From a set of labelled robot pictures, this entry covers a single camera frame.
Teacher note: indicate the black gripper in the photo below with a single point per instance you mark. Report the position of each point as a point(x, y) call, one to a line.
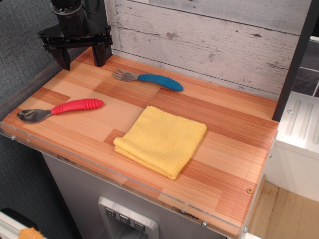
point(73, 30)

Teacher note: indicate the yellow cloth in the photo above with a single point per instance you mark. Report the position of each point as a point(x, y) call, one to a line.
point(161, 141)

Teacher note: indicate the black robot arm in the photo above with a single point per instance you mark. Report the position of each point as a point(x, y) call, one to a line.
point(80, 25)

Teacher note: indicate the grey cabinet front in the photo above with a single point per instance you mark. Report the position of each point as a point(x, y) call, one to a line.
point(81, 191)

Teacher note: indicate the silver dispenser panel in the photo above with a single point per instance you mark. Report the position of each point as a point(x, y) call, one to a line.
point(124, 223)

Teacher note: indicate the orange object at corner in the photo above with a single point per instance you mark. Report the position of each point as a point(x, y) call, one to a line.
point(30, 233)

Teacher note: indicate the clear acrylic edge guard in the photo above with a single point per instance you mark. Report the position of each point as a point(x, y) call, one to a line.
point(217, 185)

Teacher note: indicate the white drainer sink unit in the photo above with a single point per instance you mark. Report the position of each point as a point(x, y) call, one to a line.
point(293, 162)

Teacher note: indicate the dark left upright post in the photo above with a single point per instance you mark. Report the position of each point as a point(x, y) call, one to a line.
point(96, 14)

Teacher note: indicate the dark upright post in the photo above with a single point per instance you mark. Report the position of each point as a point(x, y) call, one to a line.
point(96, 14)
point(301, 47)

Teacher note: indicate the blue handled fork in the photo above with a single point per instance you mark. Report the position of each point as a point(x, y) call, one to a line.
point(158, 79)

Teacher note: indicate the red handled spoon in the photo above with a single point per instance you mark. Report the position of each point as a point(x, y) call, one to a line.
point(38, 115)

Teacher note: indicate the dark right upright post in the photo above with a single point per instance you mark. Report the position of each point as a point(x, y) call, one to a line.
point(301, 47)

